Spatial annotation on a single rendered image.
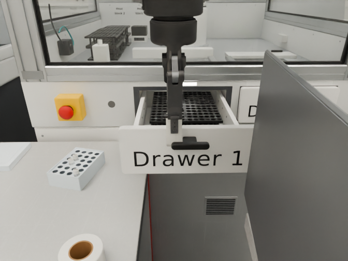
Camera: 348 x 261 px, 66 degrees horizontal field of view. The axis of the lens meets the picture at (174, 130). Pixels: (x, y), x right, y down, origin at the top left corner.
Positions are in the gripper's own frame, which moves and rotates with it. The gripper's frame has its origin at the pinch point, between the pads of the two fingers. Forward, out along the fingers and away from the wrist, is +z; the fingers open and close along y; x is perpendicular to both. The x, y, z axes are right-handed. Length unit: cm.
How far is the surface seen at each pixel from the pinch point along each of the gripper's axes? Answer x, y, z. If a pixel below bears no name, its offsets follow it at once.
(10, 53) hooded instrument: -75, -88, 4
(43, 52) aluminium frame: -35.0, -32.4, -8.2
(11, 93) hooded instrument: -77, -83, 23
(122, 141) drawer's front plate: -10.4, -2.2, 3.6
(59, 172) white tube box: -26.9, -6.5, 14.1
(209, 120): 9.0, -11.9, 4.0
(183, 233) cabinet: 5, -28, 61
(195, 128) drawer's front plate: 4.4, -2.2, 0.8
